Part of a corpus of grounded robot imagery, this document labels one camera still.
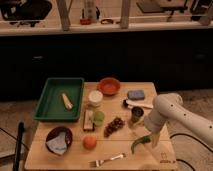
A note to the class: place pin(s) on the orange fruit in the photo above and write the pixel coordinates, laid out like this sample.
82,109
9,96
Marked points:
89,142

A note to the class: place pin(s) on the green pepper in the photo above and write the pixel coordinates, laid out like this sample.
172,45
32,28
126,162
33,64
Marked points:
141,140

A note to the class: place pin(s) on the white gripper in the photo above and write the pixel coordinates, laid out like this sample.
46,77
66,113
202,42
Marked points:
154,122

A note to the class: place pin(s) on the black pole left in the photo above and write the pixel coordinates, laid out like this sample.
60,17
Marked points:
18,147

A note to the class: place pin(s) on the purple grape bunch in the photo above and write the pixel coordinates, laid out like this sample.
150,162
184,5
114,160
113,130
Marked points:
113,126

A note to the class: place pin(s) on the white lidded container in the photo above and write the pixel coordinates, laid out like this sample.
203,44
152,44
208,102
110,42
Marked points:
95,98

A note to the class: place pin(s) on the dark brown bowl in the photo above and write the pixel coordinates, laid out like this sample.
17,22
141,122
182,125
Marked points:
55,132

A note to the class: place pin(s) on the green cup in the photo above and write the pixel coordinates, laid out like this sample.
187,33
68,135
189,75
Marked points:
98,118

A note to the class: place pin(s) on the brown white sandwich block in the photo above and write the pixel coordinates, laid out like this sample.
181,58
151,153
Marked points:
88,123

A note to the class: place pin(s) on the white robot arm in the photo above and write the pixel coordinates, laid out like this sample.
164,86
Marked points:
170,106

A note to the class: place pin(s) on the blue sponge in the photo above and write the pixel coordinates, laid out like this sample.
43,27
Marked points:
136,94

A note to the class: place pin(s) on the dark metal cup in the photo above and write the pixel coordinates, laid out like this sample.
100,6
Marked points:
136,114

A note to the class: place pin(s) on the black handled white tool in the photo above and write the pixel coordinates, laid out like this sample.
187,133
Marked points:
128,102

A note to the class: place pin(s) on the yellow corn piece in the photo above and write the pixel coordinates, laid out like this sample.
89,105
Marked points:
67,103

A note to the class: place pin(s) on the green plastic tray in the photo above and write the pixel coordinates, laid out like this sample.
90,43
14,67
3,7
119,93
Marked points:
51,107

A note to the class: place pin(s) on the grey blue cloth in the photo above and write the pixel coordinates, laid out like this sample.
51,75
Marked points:
58,145

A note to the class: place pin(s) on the orange bowl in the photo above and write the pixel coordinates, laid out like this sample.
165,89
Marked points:
109,86

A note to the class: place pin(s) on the silver fork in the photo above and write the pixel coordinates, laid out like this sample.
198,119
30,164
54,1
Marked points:
98,163

